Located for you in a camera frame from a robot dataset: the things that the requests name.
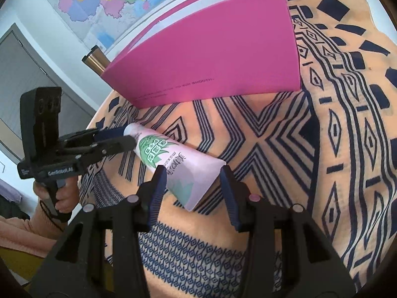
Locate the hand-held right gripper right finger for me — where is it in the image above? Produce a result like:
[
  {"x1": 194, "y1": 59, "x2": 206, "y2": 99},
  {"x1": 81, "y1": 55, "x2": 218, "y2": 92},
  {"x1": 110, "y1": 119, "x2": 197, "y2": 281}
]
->
[{"x1": 220, "y1": 164, "x2": 357, "y2": 298}]

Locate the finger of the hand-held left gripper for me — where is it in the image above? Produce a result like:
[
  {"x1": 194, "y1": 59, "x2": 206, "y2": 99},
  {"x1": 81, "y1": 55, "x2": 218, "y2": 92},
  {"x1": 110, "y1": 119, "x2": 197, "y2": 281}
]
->
[
  {"x1": 57, "y1": 135, "x2": 137, "y2": 170},
  {"x1": 59, "y1": 127, "x2": 126, "y2": 149}
]

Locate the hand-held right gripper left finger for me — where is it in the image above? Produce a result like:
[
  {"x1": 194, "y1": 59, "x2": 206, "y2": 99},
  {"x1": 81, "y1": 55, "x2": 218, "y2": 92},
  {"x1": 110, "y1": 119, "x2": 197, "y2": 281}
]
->
[{"x1": 29, "y1": 164, "x2": 168, "y2": 298}]

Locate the white tube green leaf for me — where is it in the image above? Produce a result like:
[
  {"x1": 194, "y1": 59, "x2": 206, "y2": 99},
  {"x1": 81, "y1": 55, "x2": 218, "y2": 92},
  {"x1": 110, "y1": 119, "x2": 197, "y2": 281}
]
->
[{"x1": 123, "y1": 122, "x2": 226, "y2": 211}]

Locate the pink cardboard box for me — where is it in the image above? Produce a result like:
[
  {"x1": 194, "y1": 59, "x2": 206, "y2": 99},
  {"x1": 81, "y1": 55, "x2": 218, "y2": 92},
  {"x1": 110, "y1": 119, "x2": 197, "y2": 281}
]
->
[{"x1": 100, "y1": 0, "x2": 302, "y2": 109}]

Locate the person's left hand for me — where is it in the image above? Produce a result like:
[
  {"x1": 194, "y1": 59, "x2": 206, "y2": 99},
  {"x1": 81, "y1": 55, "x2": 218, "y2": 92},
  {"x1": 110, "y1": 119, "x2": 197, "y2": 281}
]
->
[{"x1": 33, "y1": 176, "x2": 80, "y2": 223}]

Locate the grey door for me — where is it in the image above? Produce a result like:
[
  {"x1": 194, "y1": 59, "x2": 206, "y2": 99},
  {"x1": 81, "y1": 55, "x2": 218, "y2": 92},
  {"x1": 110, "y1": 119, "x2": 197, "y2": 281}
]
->
[{"x1": 0, "y1": 23, "x2": 97, "y2": 165}]

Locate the gold metal thermos bottle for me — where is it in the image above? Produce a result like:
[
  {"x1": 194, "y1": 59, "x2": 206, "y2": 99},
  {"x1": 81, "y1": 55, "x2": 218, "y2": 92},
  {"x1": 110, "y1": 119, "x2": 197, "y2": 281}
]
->
[{"x1": 81, "y1": 45, "x2": 110, "y2": 76}]

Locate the orange patterned tablecloth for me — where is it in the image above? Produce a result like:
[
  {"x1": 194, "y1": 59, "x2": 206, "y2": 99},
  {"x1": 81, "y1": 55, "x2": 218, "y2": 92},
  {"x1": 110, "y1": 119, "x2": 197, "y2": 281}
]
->
[{"x1": 77, "y1": 0, "x2": 397, "y2": 298}]

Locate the dark yellow cloth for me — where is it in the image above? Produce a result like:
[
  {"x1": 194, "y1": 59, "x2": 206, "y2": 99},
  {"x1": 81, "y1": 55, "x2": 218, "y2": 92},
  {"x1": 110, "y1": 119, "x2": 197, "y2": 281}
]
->
[{"x1": 0, "y1": 248, "x2": 47, "y2": 284}]

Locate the colourful wall map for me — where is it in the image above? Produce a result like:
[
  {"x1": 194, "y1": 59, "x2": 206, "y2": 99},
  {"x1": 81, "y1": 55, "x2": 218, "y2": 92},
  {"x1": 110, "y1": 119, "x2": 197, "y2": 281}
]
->
[{"x1": 45, "y1": 0, "x2": 245, "y2": 52}]

